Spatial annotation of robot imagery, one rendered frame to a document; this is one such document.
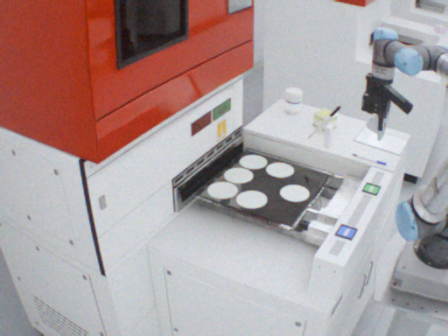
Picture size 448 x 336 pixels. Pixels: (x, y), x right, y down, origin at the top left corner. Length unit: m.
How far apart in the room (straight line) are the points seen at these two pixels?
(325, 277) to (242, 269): 0.27
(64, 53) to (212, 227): 0.81
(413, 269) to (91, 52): 1.06
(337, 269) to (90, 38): 0.86
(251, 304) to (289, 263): 0.17
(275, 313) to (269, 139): 0.73
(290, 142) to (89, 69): 0.97
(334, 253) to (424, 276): 0.30
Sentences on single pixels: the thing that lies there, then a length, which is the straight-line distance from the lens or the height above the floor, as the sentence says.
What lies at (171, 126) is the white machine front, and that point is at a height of 1.16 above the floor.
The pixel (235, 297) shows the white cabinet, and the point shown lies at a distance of 1.52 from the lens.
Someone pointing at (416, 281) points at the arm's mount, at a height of 0.87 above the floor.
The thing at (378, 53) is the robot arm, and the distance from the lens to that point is 1.43.
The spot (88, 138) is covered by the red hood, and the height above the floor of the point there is 1.29.
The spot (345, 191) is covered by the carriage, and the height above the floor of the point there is 0.88.
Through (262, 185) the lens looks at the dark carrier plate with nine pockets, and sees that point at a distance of 1.73.
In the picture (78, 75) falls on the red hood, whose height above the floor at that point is 1.46.
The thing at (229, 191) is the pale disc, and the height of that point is 0.90.
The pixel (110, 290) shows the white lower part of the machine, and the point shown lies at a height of 0.76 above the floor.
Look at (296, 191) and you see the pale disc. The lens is 1.71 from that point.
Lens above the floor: 1.84
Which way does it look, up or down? 31 degrees down
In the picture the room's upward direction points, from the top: straight up
